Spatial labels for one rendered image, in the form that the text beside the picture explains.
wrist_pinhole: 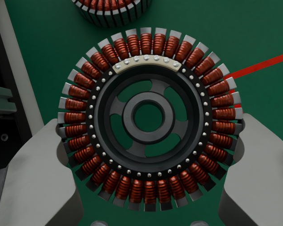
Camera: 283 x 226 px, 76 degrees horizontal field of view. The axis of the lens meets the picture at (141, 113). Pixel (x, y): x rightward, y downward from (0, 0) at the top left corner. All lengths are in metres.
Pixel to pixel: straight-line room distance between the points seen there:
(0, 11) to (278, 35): 0.38
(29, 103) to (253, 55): 0.30
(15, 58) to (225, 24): 0.29
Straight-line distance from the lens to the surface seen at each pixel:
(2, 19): 0.35
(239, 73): 0.27
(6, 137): 0.28
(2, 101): 0.26
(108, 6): 0.24
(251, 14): 0.30
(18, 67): 0.31
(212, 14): 0.29
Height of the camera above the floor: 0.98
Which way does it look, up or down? 85 degrees down
